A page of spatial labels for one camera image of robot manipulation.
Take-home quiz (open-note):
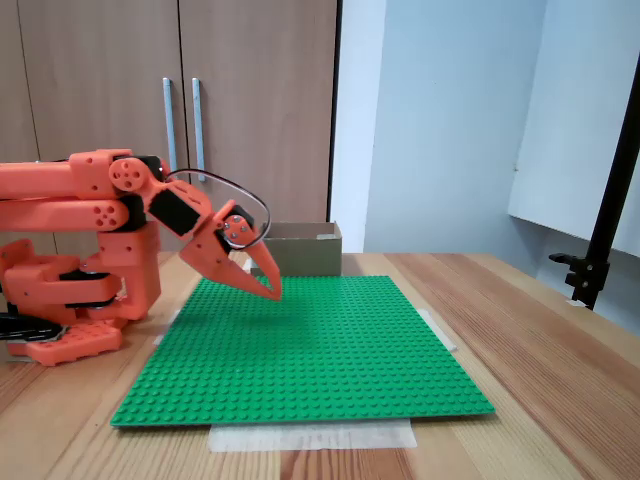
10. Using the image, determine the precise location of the metal cabinet handle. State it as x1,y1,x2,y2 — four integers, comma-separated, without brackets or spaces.
192,77,208,183
162,77,180,174

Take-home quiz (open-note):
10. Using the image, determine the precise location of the white panel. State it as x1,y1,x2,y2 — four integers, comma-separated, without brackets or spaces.
507,0,640,259

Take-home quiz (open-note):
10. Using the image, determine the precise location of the black camera stand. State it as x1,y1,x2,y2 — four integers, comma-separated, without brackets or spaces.
548,74,640,312

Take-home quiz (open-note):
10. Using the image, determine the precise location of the cardboard box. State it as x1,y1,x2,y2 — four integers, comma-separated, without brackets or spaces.
248,221,344,277

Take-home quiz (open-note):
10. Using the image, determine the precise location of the green lego baseplate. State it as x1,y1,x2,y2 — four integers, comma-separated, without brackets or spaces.
109,274,497,430

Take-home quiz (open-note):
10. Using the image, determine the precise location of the wooden cabinet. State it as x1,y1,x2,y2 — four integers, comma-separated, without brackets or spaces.
0,0,344,254

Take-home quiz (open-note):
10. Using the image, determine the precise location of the thin servo cable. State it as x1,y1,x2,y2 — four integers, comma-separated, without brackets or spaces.
165,168,273,250

